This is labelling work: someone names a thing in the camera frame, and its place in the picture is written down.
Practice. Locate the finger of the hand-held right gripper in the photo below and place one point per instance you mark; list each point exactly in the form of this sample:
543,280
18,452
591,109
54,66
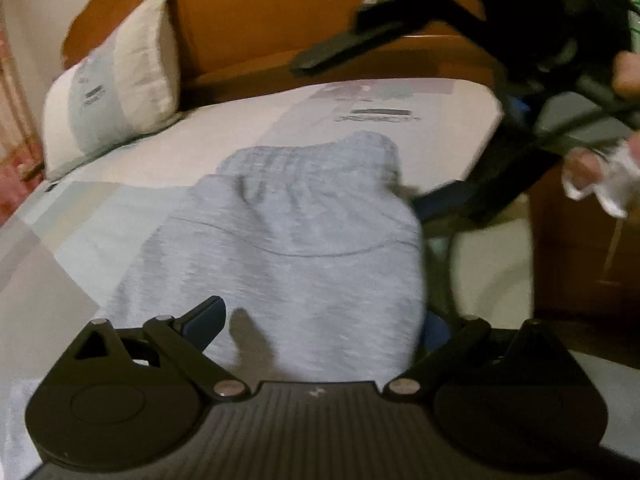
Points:
350,45
475,200

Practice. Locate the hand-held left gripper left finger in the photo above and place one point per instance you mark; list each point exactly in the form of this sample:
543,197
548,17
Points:
202,325

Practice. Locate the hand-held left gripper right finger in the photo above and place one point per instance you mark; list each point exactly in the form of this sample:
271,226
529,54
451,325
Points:
436,335

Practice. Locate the grey sweatpants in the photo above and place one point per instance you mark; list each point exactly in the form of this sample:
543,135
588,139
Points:
280,260

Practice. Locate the person's right hand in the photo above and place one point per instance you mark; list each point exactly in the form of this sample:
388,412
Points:
627,75

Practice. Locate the wooden headboard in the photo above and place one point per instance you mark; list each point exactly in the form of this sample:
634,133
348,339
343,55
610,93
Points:
280,20

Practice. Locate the wooden nightstand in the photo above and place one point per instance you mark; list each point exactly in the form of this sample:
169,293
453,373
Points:
575,260

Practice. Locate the white tissue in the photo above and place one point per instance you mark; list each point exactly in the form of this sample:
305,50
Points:
620,185

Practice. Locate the patchwork bed sheet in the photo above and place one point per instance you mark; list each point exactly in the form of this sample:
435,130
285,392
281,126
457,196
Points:
75,220

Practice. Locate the floral printed pillow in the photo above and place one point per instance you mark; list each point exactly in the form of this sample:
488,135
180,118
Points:
110,95

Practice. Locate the red patterned curtain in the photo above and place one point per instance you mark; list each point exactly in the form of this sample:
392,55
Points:
15,125

